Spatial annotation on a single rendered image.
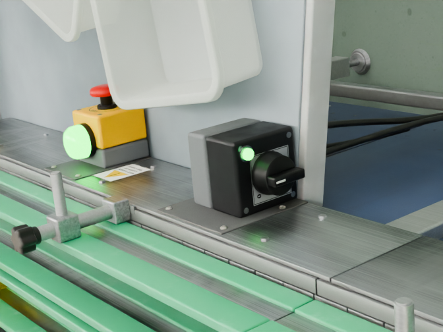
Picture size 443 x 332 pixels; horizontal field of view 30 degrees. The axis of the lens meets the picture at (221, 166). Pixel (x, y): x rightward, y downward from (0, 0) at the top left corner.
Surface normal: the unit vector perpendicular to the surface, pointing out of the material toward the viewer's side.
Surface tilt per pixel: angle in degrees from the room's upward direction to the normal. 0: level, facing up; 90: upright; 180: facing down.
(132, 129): 90
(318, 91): 90
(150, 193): 90
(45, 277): 90
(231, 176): 0
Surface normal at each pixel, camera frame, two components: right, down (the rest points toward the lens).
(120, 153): 0.62, 0.16
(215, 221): -0.09, -0.96
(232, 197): -0.78, 0.24
